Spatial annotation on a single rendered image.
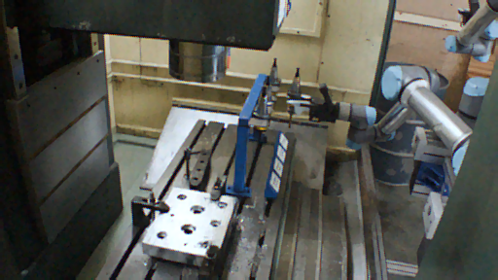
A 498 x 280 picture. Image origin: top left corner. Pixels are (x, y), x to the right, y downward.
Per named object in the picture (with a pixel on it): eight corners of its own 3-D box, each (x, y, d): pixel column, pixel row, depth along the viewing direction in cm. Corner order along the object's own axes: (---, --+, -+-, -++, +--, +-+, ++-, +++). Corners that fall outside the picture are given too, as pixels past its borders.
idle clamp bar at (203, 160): (212, 162, 172) (212, 150, 169) (200, 199, 149) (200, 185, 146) (200, 161, 173) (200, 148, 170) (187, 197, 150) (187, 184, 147)
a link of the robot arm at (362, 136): (372, 149, 169) (377, 127, 163) (349, 152, 166) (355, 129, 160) (363, 139, 175) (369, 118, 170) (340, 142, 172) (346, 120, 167)
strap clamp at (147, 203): (171, 227, 135) (170, 192, 128) (168, 233, 132) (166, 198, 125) (136, 220, 137) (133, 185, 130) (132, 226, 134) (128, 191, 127)
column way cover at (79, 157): (114, 171, 162) (104, 51, 139) (51, 249, 120) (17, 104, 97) (104, 168, 162) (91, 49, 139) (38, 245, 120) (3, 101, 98)
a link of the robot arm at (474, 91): (453, 103, 156) (462, 73, 150) (480, 106, 156) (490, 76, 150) (466, 116, 145) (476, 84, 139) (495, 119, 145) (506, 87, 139)
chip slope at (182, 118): (321, 164, 228) (328, 123, 217) (316, 250, 167) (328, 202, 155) (172, 141, 242) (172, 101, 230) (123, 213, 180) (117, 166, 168)
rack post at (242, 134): (252, 190, 157) (259, 122, 144) (250, 198, 152) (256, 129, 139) (227, 186, 158) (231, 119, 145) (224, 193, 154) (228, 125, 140)
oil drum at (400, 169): (421, 158, 360) (446, 70, 321) (421, 193, 310) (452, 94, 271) (360, 143, 380) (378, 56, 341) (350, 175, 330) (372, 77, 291)
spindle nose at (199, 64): (177, 61, 117) (177, 20, 112) (231, 66, 116) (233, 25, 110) (160, 80, 103) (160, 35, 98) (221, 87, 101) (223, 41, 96)
